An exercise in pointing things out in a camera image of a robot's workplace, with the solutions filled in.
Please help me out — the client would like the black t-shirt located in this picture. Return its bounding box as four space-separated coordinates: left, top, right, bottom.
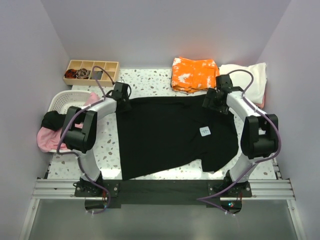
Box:
116 95 239 180

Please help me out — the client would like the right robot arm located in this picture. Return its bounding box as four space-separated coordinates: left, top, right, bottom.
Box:
202 87 282 197

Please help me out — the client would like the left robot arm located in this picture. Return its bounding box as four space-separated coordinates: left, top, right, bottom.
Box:
56 81 132 196

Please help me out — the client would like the grey rolled fabric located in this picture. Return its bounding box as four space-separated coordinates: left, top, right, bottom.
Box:
90 70 103 80

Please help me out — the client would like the orange white folded t-shirt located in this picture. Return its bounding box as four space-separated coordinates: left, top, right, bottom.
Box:
171 57 220 94

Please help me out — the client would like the brown patterned rolled fabric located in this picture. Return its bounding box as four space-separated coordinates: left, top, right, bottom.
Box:
76 68 91 79

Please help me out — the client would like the pink folded t-shirt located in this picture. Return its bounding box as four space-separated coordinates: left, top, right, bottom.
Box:
255 97 265 109

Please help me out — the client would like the wooden compartment box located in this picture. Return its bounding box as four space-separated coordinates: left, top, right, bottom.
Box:
63 59 120 87

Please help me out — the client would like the red black rolled fabric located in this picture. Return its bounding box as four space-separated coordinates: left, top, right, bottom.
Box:
64 69 78 79

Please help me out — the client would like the white laundry basket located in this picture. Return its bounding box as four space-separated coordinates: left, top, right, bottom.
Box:
48 90 94 154

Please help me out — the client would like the black garment in basket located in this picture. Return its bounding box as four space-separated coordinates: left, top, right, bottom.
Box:
41 110 66 132

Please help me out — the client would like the pink t-shirt in basket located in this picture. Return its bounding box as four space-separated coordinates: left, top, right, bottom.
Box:
36 92 101 153

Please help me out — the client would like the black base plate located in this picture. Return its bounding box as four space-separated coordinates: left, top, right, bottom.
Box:
74 178 253 210

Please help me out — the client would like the aluminium rail frame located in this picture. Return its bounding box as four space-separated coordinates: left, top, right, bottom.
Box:
20 158 307 240

